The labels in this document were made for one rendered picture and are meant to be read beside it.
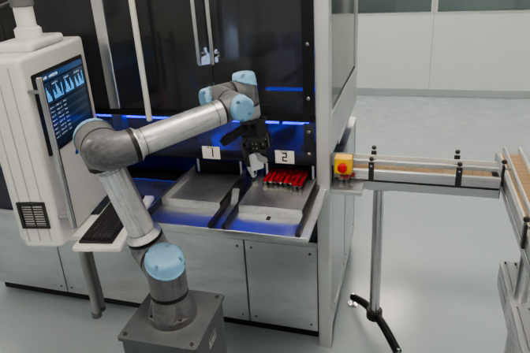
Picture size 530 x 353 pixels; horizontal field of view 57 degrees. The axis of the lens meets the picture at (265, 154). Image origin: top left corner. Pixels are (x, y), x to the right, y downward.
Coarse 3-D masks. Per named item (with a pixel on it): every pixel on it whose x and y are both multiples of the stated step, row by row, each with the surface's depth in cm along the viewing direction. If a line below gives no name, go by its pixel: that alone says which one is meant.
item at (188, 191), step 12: (192, 168) 234; (180, 180) 221; (192, 180) 227; (204, 180) 227; (216, 180) 226; (228, 180) 225; (168, 192) 211; (180, 192) 217; (192, 192) 216; (204, 192) 215; (216, 192) 215; (228, 192) 208; (168, 204) 206; (180, 204) 204; (192, 204) 203; (204, 204) 201; (216, 204) 199
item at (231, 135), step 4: (244, 124) 164; (236, 128) 167; (240, 128) 164; (244, 128) 164; (232, 132) 166; (236, 132) 165; (240, 132) 165; (244, 132) 164; (224, 136) 168; (228, 136) 167; (232, 136) 166; (236, 136) 166; (220, 140) 168; (224, 140) 168; (228, 140) 167; (232, 140) 167; (224, 144) 168; (228, 144) 169
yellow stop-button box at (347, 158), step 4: (340, 152) 210; (344, 152) 210; (336, 156) 207; (340, 156) 206; (344, 156) 206; (348, 156) 206; (352, 156) 206; (336, 160) 205; (340, 160) 205; (344, 160) 204; (348, 160) 204; (352, 160) 205; (336, 164) 206; (348, 164) 204; (352, 164) 206; (336, 168) 206; (348, 168) 205; (352, 168) 207; (336, 172) 207; (348, 172) 206
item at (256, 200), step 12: (312, 180) 220; (252, 192) 213; (264, 192) 212; (276, 192) 212; (288, 192) 211; (240, 204) 196; (252, 204) 203; (264, 204) 202; (276, 204) 202; (288, 204) 201; (300, 204) 201; (288, 216) 192; (300, 216) 190
